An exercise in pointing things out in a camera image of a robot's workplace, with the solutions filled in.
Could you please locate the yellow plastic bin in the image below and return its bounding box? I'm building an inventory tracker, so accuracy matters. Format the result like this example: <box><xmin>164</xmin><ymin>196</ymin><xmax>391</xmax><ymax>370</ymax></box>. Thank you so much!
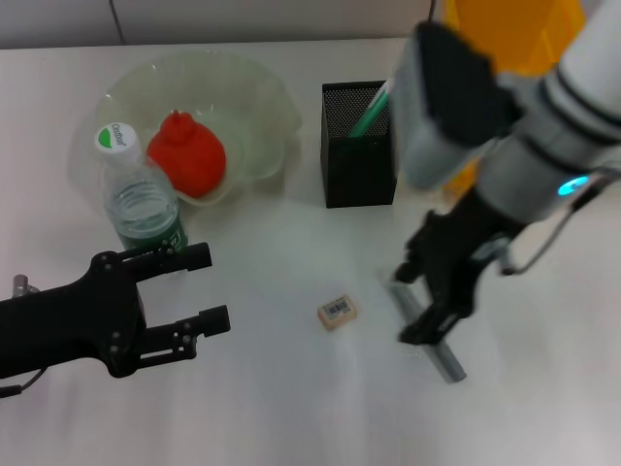
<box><xmin>443</xmin><ymin>0</ymin><xmax>586</xmax><ymax>195</ymax></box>

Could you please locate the clear green-label water bottle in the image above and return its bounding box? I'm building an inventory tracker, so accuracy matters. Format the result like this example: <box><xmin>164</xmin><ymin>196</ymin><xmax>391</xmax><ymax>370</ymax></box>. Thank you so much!
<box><xmin>93</xmin><ymin>121</ymin><xmax>189</xmax><ymax>254</ymax></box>

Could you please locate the black mesh pen holder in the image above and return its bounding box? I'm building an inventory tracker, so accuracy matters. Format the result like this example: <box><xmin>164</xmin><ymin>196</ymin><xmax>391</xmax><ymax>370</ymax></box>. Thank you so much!
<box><xmin>319</xmin><ymin>80</ymin><xmax>405</xmax><ymax>210</ymax></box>

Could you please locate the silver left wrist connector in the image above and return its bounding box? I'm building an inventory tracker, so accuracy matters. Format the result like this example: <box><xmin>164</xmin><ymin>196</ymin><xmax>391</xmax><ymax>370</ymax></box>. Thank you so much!
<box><xmin>12</xmin><ymin>274</ymin><xmax>39</xmax><ymax>298</ymax></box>

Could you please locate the dark left wrist cable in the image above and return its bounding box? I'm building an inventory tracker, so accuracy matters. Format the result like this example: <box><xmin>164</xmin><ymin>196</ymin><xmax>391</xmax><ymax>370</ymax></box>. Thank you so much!
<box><xmin>0</xmin><ymin>366</ymin><xmax>49</xmax><ymax>399</ymax></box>

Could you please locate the beige eraser with barcode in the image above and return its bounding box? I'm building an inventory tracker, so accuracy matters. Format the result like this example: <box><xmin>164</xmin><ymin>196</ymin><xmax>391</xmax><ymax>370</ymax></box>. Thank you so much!
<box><xmin>315</xmin><ymin>293</ymin><xmax>361</xmax><ymax>333</ymax></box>

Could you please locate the pale green glass fruit bowl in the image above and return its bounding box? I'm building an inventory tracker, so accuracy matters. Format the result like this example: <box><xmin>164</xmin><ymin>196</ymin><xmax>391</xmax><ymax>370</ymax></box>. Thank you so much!
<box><xmin>94</xmin><ymin>51</ymin><xmax>305</xmax><ymax>208</ymax></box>

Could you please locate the grey right wrist cable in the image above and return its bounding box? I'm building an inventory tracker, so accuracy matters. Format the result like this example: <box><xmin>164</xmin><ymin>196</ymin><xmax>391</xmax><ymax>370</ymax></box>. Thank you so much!
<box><xmin>499</xmin><ymin>167</ymin><xmax>621</xmax><ymax>278</ymax></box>

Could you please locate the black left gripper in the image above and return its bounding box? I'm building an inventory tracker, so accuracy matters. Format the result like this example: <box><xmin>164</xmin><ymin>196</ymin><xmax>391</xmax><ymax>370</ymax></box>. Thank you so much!
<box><xmin>0</xmin><ymin>241</ymin><xmax>232</xmax><ymax>380</ymax></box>

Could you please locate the grey marker pen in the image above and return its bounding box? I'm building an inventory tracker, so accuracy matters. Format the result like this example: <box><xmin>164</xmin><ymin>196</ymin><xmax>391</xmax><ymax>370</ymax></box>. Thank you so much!
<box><xmin>387</xmin><ymin>281</ymin><xmax>468</xmax><ymax>384</ymax></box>

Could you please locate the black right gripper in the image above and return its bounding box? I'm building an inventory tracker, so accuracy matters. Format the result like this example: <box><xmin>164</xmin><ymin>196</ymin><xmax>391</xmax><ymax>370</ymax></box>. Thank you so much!
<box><xmin>393</xmin><ymin>191</ymin><xmax>528</xmax><ymax>346</ymax></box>

